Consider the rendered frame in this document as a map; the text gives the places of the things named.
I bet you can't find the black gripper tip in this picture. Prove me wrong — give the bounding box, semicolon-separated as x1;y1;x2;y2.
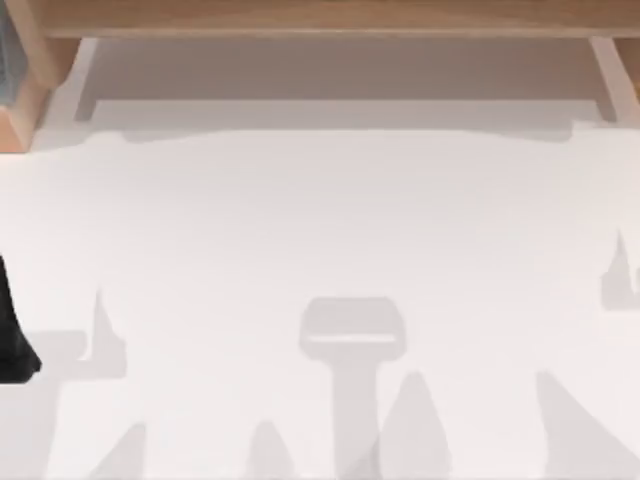
0;254;43;386

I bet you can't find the wooden cupboard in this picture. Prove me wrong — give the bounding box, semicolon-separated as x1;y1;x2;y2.
0;0;640;154

